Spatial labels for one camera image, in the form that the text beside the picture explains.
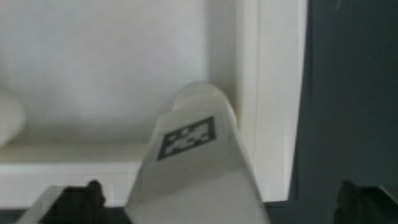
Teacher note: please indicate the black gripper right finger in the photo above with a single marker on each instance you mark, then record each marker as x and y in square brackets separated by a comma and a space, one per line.
[366, 204]

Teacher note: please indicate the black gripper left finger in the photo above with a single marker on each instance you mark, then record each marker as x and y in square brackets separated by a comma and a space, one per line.
[71, 205]

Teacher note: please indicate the white table leg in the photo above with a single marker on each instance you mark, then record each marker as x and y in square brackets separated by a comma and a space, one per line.
[193, 187]

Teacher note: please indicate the white square tabletop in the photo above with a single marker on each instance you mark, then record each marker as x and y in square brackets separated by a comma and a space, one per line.
[101, 55]

